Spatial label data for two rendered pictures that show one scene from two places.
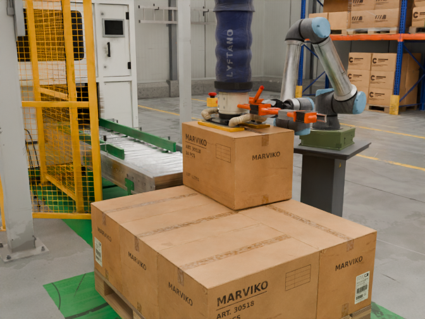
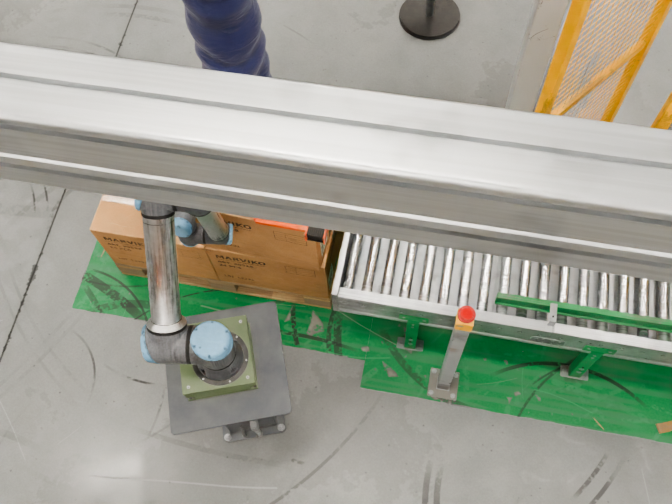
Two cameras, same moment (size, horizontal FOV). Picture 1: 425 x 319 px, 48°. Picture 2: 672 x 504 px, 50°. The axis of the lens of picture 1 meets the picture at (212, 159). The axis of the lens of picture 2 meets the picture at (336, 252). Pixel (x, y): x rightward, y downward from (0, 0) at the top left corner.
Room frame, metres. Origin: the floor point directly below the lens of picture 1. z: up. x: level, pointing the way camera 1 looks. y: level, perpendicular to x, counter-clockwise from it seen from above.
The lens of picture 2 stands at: (4.31, -0.96, 3.70)
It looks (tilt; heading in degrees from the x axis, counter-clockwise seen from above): 65 degrees down; 141
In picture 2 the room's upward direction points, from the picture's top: 6 degrees counter-clockwise
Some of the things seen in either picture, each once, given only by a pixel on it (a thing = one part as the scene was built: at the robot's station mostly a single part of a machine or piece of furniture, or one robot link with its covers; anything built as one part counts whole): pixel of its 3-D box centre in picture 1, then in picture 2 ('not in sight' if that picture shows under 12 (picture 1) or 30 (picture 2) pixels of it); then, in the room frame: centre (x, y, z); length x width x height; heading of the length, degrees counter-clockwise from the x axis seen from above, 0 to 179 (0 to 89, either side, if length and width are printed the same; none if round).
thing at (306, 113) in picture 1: (305, 116); not in sight; (2.32, -0.45, 1.08); 0.08 x 0.07 x 0.05; 34
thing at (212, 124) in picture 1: (219, 123); not in sight; (2.77, -0.04, 0.97); 0.34 x 0.10 x 0.05; 34
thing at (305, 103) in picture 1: (301, 106); (183, 219); (2.79, -0.52, 1.07); 0.12 x 0.09 x 0.10; 125
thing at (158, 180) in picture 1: (199, 172); (348, 230); (3.12, 0.09, 0.58); 0.70 x 0.03 x 0.06; 125
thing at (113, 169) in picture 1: (90, 157); not in sight; (3.90, 1.02, 0.50); 2.31 x 0.05 x 0.19; 35
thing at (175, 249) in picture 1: (222, 250); (236, 182); (2.39, -0.05, 0.34); 1.20 x 1.00 x 0.40; 35
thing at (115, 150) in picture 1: (81, 138); not in sight; (4.22, 1.17, 0.60); 1.60 x 0.10 x 0.09; 35
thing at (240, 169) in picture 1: (234, 159); (266, 202); (2.81, -0.13, 0.75); 0.60 x 0.40 x 0.40; 31
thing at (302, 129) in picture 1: (300, 125); (190, 232); (2.79, -0.52, 0.96); 0.12 x 0.09 x 0.12; 44
